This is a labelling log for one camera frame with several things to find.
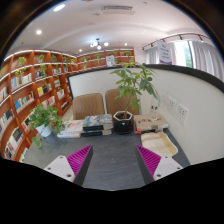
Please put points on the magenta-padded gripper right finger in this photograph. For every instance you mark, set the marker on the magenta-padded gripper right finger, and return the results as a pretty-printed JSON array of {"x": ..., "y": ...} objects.
[{"x": 166, "y": 166}]

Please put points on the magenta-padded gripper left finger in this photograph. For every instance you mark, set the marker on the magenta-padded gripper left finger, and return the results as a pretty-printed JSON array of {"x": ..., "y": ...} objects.
[{"x": 60, "y": 166}]

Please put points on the cream and yellow striped towel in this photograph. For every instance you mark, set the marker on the cream and yellow striped towel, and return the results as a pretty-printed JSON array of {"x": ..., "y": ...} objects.
[{"x": 159, "y": 143}]

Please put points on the white book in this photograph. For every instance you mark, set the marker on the white book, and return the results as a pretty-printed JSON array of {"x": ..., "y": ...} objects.
[
  {"x": 73, "y": 126},
  {"x": 68, "y": 134}
]

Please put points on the ivy plant in white pot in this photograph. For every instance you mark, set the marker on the ivy plant in white pot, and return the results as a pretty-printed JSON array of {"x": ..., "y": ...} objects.
[{"x": 44, "y": 130}]

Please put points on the red and black book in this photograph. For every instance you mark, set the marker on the red and black book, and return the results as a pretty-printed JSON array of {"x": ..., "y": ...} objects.
[{"x": 138, "y": 132}]

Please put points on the beige large book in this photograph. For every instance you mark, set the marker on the beige large book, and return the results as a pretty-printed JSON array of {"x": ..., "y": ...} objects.
[{"x": 148, "y": 122}]

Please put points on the clear acrylic sign stand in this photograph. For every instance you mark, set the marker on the clear acrylic sign stand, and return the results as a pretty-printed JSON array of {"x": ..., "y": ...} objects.
[{"x": 154, "y": 108}]

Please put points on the tall plant in black pot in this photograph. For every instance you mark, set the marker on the tall plant in black pot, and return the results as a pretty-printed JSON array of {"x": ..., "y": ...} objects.
[{"x": 123, "y": 123}]

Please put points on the tan padded chair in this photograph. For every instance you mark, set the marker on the tan padded chair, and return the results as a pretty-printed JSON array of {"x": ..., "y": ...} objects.
[
  {"x": 115, "y": 101},
  {"x": 88, "y": 106}
]

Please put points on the orange wooden shelf unit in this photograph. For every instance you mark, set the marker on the orange wooden shelf unit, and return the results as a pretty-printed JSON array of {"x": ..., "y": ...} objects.
[{"x": 20, "y": 90}]

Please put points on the white hanging sign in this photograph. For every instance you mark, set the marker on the white hanging sign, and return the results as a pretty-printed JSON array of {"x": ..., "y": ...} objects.
[{"x": 165, "y": 52}]

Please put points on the white curtain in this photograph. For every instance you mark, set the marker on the white curtain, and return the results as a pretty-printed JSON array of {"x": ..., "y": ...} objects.
[{"x": 203, "y": 56}]

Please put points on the ceiling chandelier lamp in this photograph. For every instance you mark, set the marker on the ceiling chandelier lamp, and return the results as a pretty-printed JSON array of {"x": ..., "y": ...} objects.
[{"x": 98, "y": 45}]

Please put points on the recessed ceiling lights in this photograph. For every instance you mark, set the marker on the recessed ceiling lights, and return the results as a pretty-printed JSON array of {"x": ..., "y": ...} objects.
[{"x": 39, "y": 32}]

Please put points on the ceiling air vent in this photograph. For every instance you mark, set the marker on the ceiling air vent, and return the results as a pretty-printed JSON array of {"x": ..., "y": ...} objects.
[{"x": 118, "y": 9}]

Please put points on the white wall socket panel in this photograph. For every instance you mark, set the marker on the white wall socket panel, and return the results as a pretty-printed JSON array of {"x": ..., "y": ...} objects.
[
  {"x": 182, "y": 114},
  {"x": 172, "y": 105}
]

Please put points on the black ceiling track rail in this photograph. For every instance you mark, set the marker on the black ceiling track rail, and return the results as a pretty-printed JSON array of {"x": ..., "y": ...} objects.
[{"x": 180, "y": 35}]

